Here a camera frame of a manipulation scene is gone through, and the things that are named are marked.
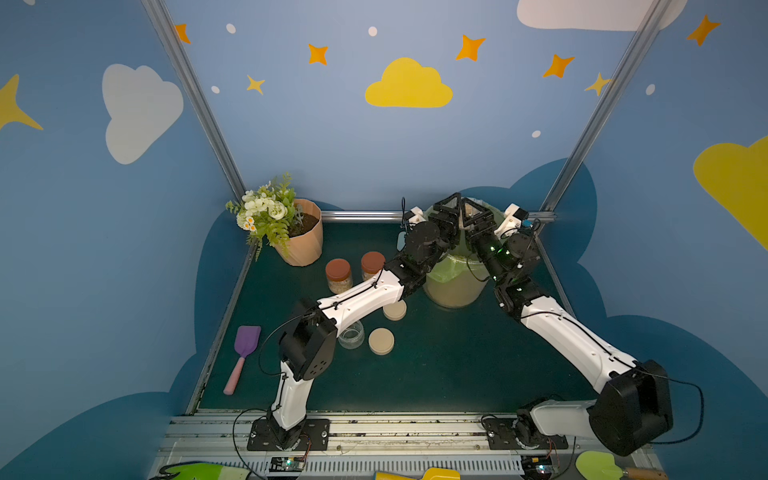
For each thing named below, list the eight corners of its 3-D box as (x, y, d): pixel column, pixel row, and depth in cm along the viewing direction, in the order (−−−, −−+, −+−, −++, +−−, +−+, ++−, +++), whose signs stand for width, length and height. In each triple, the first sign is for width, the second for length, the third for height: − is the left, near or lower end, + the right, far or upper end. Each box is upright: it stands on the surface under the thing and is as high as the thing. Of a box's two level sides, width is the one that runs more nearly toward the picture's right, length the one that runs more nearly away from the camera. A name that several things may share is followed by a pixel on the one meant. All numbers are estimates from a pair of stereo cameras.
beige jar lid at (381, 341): (368, 355, 90) (367, 352, 88) (369, 331, 95) (368, 328, 93) (394, 355, 90) (394, 353, 88) (394, 331, 95) (394, 328, 93)
